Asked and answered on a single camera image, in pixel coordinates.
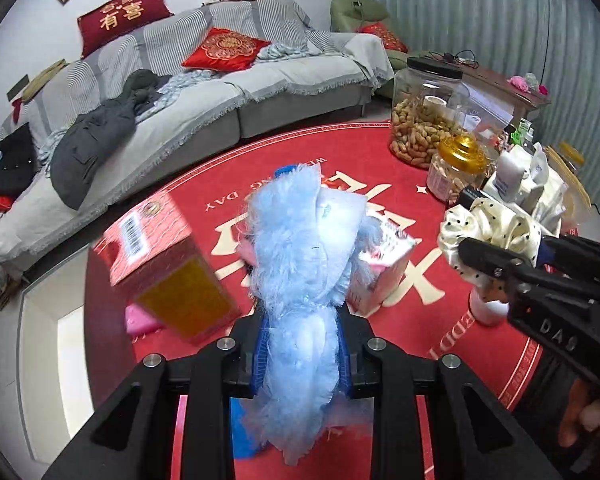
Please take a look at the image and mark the red cushion on armchair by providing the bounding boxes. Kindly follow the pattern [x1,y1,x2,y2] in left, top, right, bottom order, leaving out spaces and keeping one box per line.
[356,22,408,53]

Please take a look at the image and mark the cream polka dot scrunchie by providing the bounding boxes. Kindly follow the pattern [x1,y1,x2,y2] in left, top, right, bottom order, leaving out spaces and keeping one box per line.
[437,197,542,290]

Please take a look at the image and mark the dark grey jacket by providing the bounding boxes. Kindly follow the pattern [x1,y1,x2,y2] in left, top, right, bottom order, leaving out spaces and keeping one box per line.
[48,70,170,210]

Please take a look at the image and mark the grey covered sofa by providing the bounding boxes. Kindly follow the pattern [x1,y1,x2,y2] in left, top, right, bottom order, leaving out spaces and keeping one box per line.
[0,0,393,286]

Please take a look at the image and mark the large peanut jar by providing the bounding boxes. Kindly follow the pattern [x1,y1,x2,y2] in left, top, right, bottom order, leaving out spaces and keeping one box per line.
[389,56,469,169]

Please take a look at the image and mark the grey storage box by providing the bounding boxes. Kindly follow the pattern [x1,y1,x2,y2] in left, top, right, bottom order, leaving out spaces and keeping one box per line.
[17,247,94,466]

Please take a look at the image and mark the khaki cloth on sofa back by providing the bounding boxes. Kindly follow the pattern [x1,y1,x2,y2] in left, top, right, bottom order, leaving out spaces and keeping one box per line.
[21,58,68,104]

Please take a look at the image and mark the white bottles and packets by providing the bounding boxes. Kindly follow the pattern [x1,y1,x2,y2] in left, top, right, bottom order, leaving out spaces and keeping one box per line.
[483,143,592,236]

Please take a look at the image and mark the red and yellow carton box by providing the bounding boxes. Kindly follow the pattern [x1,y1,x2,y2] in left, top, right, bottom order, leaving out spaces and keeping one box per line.
[96,191,239,342]

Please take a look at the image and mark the small jar with gold lid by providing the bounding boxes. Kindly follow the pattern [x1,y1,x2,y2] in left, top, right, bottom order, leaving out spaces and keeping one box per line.
[427,133,488,206]

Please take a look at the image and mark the green armchair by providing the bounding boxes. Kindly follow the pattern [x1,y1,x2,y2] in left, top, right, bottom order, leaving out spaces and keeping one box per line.
[329,0,423,99]

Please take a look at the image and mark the pink foam block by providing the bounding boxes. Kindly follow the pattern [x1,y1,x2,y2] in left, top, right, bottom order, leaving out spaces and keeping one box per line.
[124,304,164,338]

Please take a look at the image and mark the red embroidered square cushion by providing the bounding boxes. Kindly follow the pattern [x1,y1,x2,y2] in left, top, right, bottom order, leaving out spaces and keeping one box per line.
[181,27,271,73]

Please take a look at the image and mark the wooden side table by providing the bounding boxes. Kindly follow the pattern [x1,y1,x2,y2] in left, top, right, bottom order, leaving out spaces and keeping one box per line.
[429,52,552,126]

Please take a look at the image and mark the light blue fluffy cloth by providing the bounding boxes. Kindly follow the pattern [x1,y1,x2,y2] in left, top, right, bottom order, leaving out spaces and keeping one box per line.
[247,165,382,466]

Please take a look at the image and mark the round red wedding mat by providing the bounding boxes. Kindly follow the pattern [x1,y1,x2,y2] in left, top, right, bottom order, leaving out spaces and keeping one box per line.
[82,120,546,480]

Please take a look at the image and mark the floral tissue pack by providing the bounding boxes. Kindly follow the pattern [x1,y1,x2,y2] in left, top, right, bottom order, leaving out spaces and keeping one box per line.
[347,220,418,318]

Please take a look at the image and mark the black garment on sofa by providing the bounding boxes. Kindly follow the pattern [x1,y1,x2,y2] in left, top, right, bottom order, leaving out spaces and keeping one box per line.
[0,122,38,198]

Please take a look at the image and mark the long red lettered cushion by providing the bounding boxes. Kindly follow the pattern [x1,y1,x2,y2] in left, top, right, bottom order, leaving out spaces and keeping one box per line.
[76,0,173,58]

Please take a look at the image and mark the person's right hand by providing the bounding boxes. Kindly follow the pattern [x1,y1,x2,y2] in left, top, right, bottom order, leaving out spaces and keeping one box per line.
[558,378,600,448]

